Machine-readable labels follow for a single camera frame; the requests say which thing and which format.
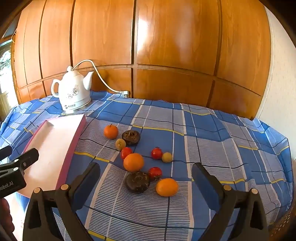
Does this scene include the orange mandarin with stem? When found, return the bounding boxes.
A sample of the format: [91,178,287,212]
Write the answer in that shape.
[103,124,118,140]

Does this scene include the yellow-green small fruit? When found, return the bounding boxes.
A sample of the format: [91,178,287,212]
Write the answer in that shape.
[115,138,126,151]
[162,152,173,163]

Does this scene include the dark brown mangosteen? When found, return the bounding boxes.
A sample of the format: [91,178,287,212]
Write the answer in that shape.
[121,130,140,146]
[125,171,150,193]

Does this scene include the large orange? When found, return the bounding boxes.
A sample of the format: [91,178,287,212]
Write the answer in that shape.
[123,153,144,172]

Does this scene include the red tomato with stem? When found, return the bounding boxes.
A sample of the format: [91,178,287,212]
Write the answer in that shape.
[151,147,163,160]

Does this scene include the left hand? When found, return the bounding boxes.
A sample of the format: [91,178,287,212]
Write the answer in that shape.
[0,198,15,233]

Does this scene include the pink white shallow box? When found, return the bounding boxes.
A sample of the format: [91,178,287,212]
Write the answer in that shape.
[18,114,86,198]

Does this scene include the wooden door with glass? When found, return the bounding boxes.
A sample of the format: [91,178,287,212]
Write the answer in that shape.
[0,40,19,121]

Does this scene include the white ceramic electric kettle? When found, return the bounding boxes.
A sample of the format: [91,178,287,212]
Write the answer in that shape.
[51,66,94,114]

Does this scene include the blue plaid tablecloth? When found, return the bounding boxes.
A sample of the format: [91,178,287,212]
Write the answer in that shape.
[0,90,294,241]

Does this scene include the wooden wardrobe panels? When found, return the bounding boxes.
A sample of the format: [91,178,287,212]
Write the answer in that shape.
[13,1,271,119]

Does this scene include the white kettle power cable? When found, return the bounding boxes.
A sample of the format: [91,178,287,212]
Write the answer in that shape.
[73,59,130,98]

